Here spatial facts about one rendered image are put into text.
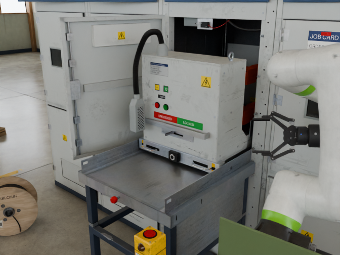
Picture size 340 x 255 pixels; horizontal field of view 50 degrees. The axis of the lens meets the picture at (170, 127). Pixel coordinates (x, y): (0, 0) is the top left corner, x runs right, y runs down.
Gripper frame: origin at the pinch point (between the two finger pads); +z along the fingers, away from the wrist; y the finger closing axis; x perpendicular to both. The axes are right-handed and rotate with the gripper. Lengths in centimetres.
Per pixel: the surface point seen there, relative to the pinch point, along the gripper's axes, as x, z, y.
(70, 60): 1, 90, 37
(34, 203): -86, 164, -38
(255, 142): -39.5, 1.8, 3.1
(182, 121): -19.7, 36.6, 10.1
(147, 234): 31, 34, -40
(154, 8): -32, 60, 80
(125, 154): -33, 71, -6
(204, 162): -22.2, 25.1, -9.8
